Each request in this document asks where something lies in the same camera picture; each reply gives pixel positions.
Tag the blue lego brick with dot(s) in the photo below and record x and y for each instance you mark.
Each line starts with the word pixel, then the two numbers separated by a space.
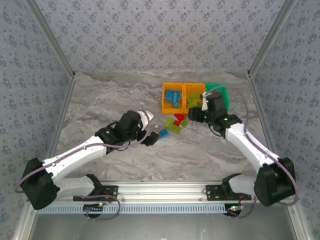
pixel 176 105
pixel 168 94
pixel 163 133
pixel 175 98
pixel 177 92

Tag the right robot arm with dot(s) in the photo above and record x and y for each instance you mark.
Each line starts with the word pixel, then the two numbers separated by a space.
pixel 272 185

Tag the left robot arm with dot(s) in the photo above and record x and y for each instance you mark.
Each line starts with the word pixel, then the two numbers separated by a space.
pixel 37 185

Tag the green plastic bin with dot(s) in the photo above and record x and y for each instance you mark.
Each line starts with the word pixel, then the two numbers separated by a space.
pixel 226 100

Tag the small green lego brick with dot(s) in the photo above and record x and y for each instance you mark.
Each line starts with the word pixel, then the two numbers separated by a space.
pixel 184 122

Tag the small red lego brick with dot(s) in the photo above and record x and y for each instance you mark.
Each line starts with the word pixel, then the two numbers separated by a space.
pixel 177 122

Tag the orange plastic bin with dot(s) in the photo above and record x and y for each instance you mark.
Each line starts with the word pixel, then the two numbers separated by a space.
pixel 170 110
pixel 195 87

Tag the metal lower panel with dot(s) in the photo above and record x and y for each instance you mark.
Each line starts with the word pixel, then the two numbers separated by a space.
pixel 160 227

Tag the small black controller board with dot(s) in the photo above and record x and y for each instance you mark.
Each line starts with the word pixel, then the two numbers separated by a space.
pixel 92 209
pixel 235 211

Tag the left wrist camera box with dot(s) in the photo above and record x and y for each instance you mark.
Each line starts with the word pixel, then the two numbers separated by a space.
pixel 147 116

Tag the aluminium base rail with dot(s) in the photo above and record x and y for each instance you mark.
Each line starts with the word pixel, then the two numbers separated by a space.
pixel 160 191

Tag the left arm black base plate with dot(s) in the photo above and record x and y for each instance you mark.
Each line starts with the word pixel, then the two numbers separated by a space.
pixel 112 191

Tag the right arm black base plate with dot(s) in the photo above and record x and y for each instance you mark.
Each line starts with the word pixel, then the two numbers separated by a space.
pixel 212 192

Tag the aluminium upright post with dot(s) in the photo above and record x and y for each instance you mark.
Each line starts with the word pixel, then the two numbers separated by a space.
pixel 53 37
pixel 269 37

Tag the aluminium frame leg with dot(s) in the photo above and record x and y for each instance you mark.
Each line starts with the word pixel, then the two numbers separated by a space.
pixel 298 222
pixel 23 223

